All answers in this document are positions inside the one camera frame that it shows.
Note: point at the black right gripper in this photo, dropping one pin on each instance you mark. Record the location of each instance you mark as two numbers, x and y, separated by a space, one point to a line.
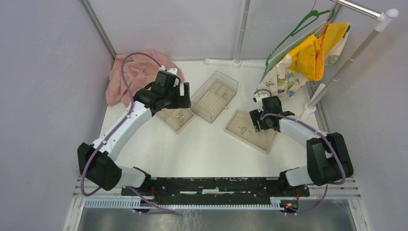
256 115

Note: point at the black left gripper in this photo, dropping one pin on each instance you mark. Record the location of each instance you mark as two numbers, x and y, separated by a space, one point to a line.
182 101

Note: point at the beige compartment tray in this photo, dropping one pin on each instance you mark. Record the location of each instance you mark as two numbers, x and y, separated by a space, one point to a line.
176 119

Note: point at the clear acrylic box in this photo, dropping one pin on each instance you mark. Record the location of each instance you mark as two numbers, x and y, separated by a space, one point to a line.
217 75

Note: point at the beige ring roll tray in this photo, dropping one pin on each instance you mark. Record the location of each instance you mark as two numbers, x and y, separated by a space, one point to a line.
212 102

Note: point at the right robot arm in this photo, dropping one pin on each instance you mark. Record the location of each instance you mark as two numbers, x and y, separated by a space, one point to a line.
327 156

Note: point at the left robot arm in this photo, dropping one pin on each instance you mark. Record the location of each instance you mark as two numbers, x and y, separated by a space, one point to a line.
97 160

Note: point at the cream cartoon print garment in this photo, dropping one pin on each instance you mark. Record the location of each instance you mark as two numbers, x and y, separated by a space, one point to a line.
280 81

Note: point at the yellow garment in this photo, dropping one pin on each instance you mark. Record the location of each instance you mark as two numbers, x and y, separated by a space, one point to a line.
314 53

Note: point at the pink crumpled cloth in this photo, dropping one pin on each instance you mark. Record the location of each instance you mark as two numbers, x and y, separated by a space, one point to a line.
139 70

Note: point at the green hanger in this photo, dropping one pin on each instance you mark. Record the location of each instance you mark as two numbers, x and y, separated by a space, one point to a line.
311 17

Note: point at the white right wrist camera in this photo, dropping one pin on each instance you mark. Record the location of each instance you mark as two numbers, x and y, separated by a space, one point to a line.
259 96

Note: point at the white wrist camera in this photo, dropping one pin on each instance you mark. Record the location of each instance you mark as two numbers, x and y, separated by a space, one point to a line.
173 70
259 96

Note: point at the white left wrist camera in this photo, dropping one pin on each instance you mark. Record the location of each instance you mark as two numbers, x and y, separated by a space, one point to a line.
173 70

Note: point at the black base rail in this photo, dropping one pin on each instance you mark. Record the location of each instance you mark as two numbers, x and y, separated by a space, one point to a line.
219 191

